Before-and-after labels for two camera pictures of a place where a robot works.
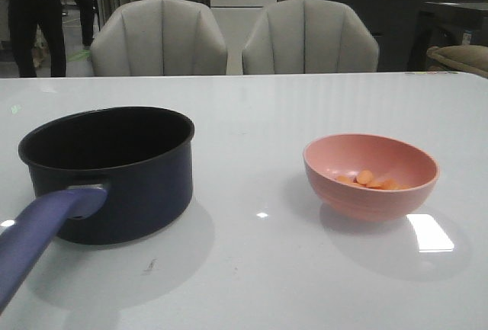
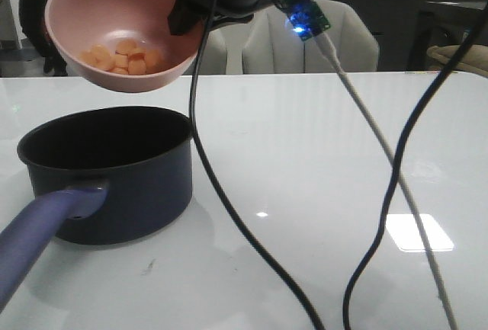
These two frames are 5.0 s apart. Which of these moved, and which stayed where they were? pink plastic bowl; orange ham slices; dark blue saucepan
Moved: orange ham slices; pink plastic bowl
Stayed: dark blue saucepan
